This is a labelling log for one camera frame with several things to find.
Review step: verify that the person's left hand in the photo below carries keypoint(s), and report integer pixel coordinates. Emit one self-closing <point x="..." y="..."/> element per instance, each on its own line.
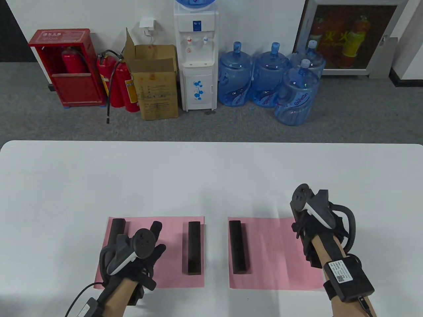
<point x="135" y="269"/>

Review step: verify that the person's right hand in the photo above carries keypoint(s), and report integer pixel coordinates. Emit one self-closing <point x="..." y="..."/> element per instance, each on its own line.
<point x="307" y="228"/>

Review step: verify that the pink paper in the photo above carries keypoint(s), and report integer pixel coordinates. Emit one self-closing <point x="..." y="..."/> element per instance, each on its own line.
<point x="274" y="254"/>
<point x="172" y="257"/>

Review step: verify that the person's left forearm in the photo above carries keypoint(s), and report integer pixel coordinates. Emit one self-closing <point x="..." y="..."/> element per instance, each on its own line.
<point x="119" y="297"/>

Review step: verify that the person's right forearm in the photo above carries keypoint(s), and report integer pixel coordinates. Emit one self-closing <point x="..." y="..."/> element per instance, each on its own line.
<point x="330" y="247"/>

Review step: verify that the grey white tracking controller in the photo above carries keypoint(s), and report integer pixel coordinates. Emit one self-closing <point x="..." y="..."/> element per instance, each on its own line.
<point x="317" y="211"/>
<point x="142" y="242"/>

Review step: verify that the blue water jug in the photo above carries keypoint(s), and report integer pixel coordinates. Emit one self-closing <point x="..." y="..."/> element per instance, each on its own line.
<point x="195" y="4"/>
<point x="269" y="79"/>
<point x="234" y="79"/>
<point x="295" y="99"/>
<point x="312" y="57"/>

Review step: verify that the red fire extinguisher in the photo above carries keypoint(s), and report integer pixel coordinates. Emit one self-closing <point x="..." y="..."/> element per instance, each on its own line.
<point x="74" y="62"/>
<point x="114" y="92"/>
<point x="130" y="89"/>

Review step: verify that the open cardboard box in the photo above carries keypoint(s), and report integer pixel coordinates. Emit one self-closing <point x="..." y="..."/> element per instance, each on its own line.
<point x="157" y="92"/>

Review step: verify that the red fire extinguisher cabinet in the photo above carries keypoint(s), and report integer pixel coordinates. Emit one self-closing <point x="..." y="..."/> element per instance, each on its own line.
<point x="77" y="89"/>

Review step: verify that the white water dispenser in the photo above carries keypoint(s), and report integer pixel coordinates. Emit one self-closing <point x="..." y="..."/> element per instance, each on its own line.
<point x="197" y="66"/>

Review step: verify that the black door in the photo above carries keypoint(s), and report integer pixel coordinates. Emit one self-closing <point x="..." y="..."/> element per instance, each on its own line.
<point x="13" y="29"/>

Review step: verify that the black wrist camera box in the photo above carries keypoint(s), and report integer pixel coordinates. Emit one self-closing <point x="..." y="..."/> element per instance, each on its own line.
<point x="91" y="307"/>
<point x="348" y="279"/>

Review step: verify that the white wall socket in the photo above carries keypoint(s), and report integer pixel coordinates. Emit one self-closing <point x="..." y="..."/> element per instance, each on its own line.
<point x="147" y="24"/>

